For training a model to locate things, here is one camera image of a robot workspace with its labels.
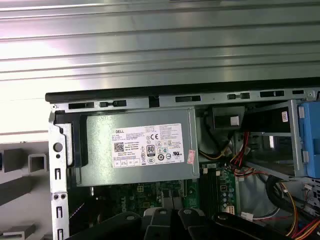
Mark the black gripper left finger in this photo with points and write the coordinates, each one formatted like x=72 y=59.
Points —
x=125 y=225

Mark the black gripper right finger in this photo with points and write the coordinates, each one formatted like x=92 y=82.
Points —
x=225 y=227

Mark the green motherboard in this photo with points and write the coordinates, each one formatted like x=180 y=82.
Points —
x=147 y=195

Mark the black RAM slot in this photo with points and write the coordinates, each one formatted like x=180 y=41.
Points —
x=212 y=190
x=201 y=190
x=206 y=190
x=217 y=190

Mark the grey power supply unit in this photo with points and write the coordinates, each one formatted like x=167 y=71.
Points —
x=100 y=150

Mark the grey metal drive cage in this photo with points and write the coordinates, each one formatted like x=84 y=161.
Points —
x=296 y=140

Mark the grey parts rack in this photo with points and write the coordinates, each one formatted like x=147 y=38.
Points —
x=15 y=190

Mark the black open PC case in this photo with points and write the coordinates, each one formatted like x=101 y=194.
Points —
x=140 y=101

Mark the blue plastic drive bracket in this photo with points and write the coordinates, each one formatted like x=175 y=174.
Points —
x=312 y=137

